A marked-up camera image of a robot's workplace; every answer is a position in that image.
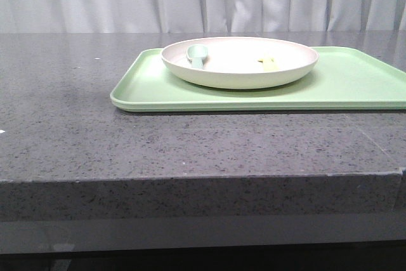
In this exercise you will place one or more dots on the beige round plate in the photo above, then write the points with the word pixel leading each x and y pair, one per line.
pixel 232 62

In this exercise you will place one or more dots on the yellow plastic fork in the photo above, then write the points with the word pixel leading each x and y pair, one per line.
pixel 269 64

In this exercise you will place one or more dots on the sage green plastic spoon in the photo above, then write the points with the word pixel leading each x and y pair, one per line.
pixel 196 55

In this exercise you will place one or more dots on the light green serving tray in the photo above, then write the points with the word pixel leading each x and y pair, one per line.
pixel 343 78

